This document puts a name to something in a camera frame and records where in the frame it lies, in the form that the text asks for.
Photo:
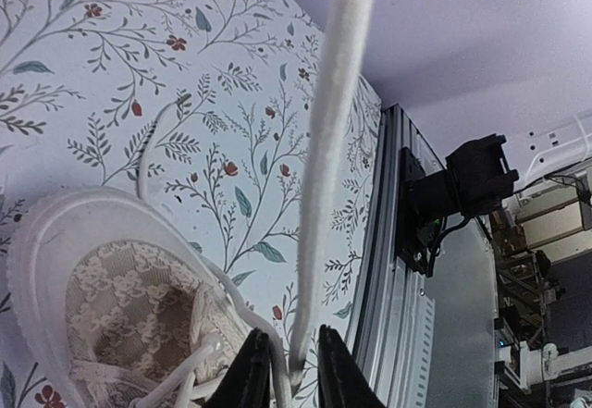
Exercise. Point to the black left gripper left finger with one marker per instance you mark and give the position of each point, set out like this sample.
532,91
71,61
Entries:
247,382

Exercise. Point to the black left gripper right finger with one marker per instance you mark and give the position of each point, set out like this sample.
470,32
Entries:
341,384

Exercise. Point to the white shoelace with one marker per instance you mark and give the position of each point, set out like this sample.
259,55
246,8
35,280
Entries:
341,61

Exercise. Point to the white lace sneaker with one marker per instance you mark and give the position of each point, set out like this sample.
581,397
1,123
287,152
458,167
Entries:
120,309

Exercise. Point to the floral patterned table mat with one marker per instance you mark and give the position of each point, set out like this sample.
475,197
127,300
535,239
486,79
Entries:
201,109

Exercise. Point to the aluminium front rail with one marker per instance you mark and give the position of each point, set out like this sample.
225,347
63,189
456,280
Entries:
422,342

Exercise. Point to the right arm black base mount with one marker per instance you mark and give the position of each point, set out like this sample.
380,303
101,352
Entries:
474,182

